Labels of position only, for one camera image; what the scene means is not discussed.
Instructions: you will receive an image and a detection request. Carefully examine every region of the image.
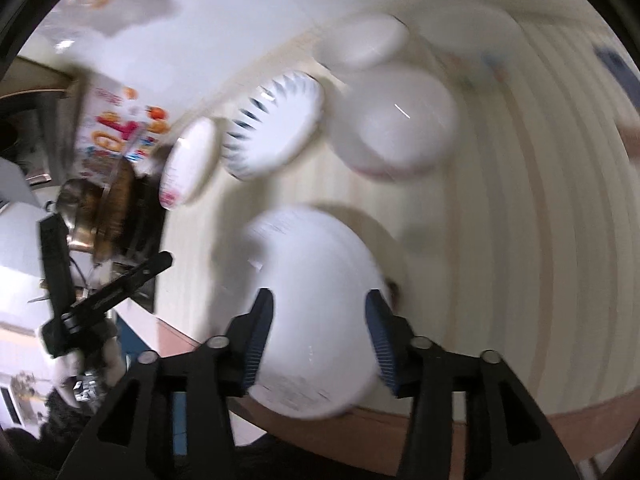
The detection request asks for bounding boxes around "large plain white plate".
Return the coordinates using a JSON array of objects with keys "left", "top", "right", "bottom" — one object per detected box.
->
[{"left": 241, "top": 206, "right": 387, "bottom": 419}]

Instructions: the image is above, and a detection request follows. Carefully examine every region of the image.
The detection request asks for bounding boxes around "white plate red rim pattern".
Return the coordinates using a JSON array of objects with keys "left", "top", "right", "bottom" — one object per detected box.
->
[{"left": 158, "top": 117, "right": 219, "bottom": 210}]

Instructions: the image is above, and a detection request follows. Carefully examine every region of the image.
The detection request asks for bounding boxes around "white plate blue ray pattern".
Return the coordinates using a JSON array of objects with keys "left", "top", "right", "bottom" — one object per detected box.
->
[{"left": 221, "top": 72, "right": 324, "bottom": 181}]

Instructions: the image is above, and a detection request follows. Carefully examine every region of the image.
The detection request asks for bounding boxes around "white bowl red pattern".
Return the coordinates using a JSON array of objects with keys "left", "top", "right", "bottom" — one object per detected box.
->
[{"left": 326, "top": 63, "right": 460, "bottom": 180}]

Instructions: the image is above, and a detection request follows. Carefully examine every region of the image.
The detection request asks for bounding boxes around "white bowl dark rim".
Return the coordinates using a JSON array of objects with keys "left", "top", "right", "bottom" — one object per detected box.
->
[{"left": 312, "top": 13, "right": 409, "bottom": 74}]

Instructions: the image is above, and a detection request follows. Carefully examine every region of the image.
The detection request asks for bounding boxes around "white bowl blue floral pattern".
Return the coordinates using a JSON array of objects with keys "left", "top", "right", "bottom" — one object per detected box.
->
[{"left": 416, "top": 0, "right": 520, "bottom": 54}]

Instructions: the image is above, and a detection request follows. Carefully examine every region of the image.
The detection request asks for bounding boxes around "dark frying pan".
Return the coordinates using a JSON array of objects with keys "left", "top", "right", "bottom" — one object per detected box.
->
[{"left": 55, "top": 157, "right": 134, "bottom": 263}]

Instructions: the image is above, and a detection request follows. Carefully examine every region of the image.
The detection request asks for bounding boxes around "black induction cooktop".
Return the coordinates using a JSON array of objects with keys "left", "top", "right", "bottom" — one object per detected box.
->
[{"left": 110, "top": 174, "right": 167, "bottom": 280}]

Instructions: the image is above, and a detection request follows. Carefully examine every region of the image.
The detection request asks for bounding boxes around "blue smartphone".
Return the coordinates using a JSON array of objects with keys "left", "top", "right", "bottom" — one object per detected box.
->
[{"left": 594, "top": 47, "right": 639, "bottom": 102}]

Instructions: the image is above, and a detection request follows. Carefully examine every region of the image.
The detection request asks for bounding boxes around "colourful cartoon wall sticker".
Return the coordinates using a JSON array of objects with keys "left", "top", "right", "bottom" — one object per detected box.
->
[{"left": 73, "top": 73, "right": 170, "bottom": 185}]

